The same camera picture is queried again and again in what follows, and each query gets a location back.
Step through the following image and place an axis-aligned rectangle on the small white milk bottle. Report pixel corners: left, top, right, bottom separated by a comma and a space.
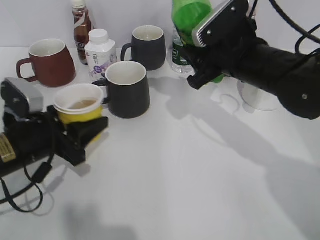
84, 29, 118, 82

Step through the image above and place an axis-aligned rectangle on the clear water bottle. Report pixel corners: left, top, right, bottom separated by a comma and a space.
171, 27, 193, 74

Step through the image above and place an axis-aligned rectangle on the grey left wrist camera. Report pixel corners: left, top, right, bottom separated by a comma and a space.
0, 77, 44, 118

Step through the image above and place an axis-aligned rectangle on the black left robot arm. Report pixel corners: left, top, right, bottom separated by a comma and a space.
0, 105, 109, 177

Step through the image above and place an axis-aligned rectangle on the black mug rear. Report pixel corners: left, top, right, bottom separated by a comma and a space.
120, 25, 167, 71

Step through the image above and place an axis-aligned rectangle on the dark red ceramic mug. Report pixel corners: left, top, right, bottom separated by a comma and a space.
16, 38, 76, 88

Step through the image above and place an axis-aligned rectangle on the green plastic soda bottle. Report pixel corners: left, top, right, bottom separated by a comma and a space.
171, 0, 226, 85

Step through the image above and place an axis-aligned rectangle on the white ceramic mug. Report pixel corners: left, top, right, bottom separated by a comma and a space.
237, 81, 280, 112

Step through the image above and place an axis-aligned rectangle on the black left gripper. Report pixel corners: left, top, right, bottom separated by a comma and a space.
22, 105, 109, 167

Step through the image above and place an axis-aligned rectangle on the black mug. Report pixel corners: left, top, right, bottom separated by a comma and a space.
92, 61, 151, 119
120, 25, 167, 71

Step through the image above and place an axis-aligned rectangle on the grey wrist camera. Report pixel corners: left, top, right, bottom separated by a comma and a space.
191, 0, 249, 48
0, 77, 44, 118

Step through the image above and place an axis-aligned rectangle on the brown tea bottle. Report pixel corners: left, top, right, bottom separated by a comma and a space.
71, 0, 93, 65

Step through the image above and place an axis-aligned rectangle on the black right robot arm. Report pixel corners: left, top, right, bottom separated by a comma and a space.
182, 20, 320, 120

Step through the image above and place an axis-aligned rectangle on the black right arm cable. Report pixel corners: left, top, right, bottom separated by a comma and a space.
249, 0, 320, 58

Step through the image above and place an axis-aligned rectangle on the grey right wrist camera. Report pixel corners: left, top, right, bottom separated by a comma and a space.
191, 0, 249, 48

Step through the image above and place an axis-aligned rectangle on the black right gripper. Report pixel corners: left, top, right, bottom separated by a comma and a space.
182, 22, 257, 90

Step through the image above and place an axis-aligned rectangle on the yellow paper cup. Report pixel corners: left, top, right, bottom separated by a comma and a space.
53, 83, 105, 126

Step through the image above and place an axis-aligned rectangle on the black mug front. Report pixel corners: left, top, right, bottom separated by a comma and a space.
92, 61, 151, 119

